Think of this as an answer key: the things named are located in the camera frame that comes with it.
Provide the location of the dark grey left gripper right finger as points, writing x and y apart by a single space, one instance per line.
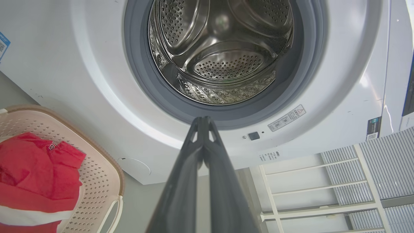
226 200

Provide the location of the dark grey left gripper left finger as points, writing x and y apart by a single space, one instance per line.
184 194

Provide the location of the red garment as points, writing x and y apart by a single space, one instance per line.
35 174

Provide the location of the white garment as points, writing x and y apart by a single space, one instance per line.
29 216

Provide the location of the cream perforated laundry basket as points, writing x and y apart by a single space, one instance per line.
97 181

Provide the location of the white front-load washing machine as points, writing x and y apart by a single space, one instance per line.
81 81

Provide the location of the small printed text label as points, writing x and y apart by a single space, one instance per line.
269 156

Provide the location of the black door latch socket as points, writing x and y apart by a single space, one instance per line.
254 136

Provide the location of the grey warning sticker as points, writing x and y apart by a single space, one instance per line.
287 118

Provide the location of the grey rubber door gasket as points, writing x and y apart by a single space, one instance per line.
291 81

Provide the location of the stainless steel washer drum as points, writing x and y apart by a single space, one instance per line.
226 61

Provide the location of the dark energy label sticker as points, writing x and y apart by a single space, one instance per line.
374 127

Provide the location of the white rack grey ribbed panels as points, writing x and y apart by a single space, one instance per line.
394 161

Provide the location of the white box dark print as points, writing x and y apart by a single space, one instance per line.
408 97

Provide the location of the blue QR sticker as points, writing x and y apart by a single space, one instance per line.
3 45

